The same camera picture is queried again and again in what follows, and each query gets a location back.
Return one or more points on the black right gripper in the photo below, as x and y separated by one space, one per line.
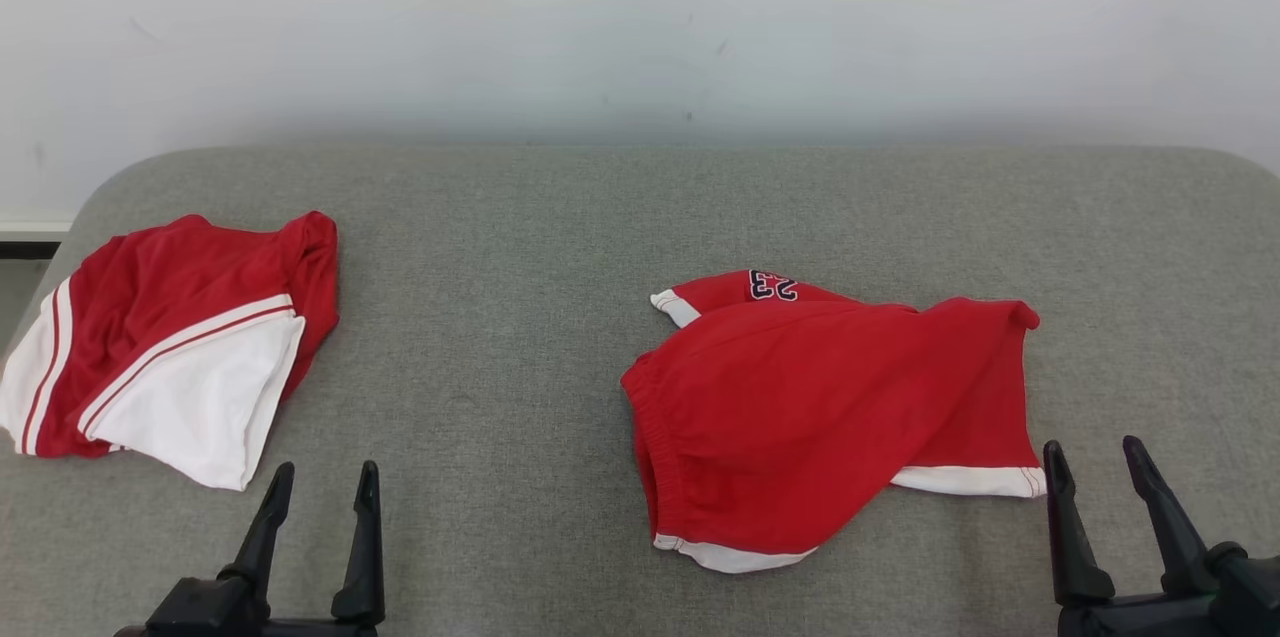
1200 617

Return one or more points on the red white basketball jersey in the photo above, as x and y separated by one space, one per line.
190 337

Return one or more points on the grey fabric sofa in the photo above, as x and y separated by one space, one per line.
500 367

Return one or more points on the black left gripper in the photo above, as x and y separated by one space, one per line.
210 617

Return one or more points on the white wall skirting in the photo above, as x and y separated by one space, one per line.
30 225

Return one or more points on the red basketball shorts white hem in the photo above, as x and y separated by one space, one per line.
800 417

